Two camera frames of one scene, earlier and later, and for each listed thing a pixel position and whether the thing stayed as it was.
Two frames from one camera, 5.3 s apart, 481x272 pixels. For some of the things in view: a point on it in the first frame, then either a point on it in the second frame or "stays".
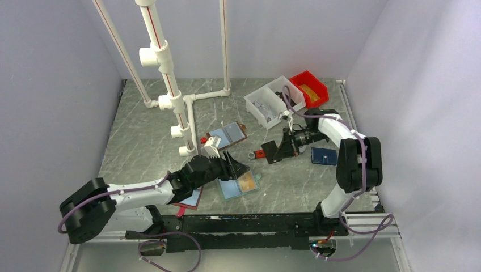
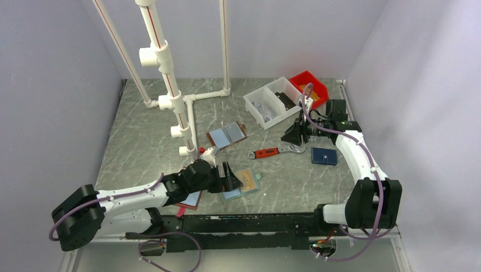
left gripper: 231,168 to 231,181
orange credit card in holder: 247,182 stays
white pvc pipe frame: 158,54 stays
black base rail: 198,233 stays
